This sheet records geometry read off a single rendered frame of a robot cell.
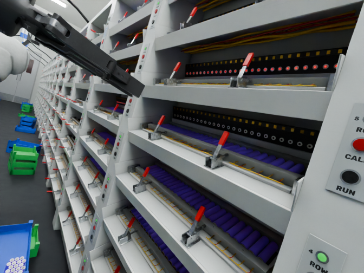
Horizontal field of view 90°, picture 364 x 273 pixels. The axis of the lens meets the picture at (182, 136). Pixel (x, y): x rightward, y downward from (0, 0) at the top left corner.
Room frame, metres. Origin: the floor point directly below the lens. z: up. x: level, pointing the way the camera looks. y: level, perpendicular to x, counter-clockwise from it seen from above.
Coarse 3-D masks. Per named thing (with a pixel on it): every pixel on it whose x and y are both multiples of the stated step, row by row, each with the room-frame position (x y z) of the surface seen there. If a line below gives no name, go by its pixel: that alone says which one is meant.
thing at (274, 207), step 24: (144, 120) 0.76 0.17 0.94; (144, 144) 0.62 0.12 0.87; (168, 144) 0.57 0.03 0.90; (264, 144) 0.49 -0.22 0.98; (192, 168) 0.44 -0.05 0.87; (240, 168) 0.41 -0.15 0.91; (216, 192) 0.38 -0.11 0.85; (240, 192) 0.34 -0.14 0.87; (264, 192) 0.32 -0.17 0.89; (264, 216) 0.30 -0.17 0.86; (288, 216) 0.27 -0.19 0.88
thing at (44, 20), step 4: (36, 16) 0.25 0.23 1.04; (40, 16) 0.25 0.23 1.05; (40, 20) 0.25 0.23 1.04; (44, 20) 0.24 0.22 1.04; (48, 20) 0.24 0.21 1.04; (52, 20) 0.23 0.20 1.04; (56, 20) 0.24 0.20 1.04; (44, 24) 0.25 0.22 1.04; (52, 24) 0.23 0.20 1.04; (56, 24) 0.24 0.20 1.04; (60, 24) 0.24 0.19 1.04; (56, 28) 0.24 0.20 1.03; (60, 28) 0.24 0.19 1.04; (64, 28) 0.25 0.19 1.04; (64, 32) 0.25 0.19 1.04
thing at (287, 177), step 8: (152, 128) 0.72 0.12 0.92; (160, 128) 0.67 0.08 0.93; (168, 136) 0.64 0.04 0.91; (176, 136) 0.60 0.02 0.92; (184, 136) 0.57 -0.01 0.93; (184, 144) 0.54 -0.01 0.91; (192, 144) 0.54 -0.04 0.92; (200, 144) 0.52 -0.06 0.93; (208, 144) 0.50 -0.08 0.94; (208, 152) 0.48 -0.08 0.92; (224, 152) 0.45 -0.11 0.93; (232, 152) 0.45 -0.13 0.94; (232, 160) 0.44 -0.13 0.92; (240, 160) 0.42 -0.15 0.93; (248, 160) 0.40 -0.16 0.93; (256, 160) 0.40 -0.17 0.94; (248, 168) 0.41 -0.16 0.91; (256, 168) 0.39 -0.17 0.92; (264, 168) 0.38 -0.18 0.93; (272, 168) 0.36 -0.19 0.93; (280, 168) 0.36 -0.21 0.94; (272, 176) 0.36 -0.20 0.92; (280, 176) 0.35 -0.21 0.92; (288, 176) 0.34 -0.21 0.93; (296, 176) 0.33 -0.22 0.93; (288, 184) 0.34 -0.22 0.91
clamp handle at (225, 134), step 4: (224, 132) 0.43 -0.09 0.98; (228, 132) 0.42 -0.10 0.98; (224, 136) 0.42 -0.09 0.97; (220, 140) 0.42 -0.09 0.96; (224, 140) 0.42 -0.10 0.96; (220, 144) 0.42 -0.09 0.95; (216, 148) 0.42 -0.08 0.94; (220, 148) 0.42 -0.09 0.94; (216, 152) 0.42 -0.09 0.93; (212, 156) 0.42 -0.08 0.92; (216, 156) 0.41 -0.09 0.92
